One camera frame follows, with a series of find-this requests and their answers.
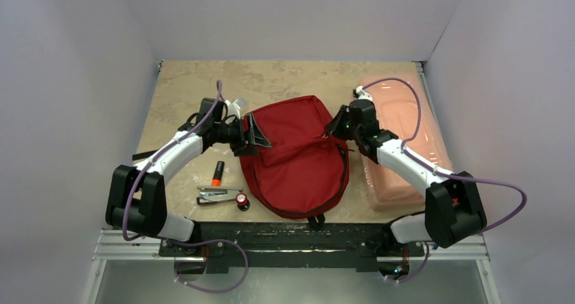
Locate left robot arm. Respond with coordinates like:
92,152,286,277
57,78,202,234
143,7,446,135
104,98,271,256

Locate red backpack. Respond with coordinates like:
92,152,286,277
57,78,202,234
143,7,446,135
238,96,349,229

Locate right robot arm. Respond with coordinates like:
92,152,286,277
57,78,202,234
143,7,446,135
325,99,487,254

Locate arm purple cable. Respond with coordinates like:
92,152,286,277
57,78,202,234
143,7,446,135
121,79,251,295
359,77,528,284

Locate pink plastic storage box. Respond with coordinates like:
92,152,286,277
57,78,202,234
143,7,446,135
358,73,453,212

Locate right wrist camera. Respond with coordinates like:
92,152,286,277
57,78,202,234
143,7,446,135
353,85,373,102

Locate orange highlighter marker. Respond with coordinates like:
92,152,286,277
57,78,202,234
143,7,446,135
211,161,225,187

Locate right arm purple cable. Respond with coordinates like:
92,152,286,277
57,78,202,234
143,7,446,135
359,77,528,284

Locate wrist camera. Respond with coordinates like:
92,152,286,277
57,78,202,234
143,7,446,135
224,98,247,119
353,85,373,102

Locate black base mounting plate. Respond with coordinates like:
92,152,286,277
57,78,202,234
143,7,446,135
159,222,424,275

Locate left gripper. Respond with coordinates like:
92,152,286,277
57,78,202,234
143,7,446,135
213,113,270,156

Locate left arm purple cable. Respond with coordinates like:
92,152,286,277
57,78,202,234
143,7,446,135
121,79,251,295

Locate silver black stapler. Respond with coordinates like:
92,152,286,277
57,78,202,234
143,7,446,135
197,186,243,206

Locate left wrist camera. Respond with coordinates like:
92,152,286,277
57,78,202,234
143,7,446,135
224,98,247,119

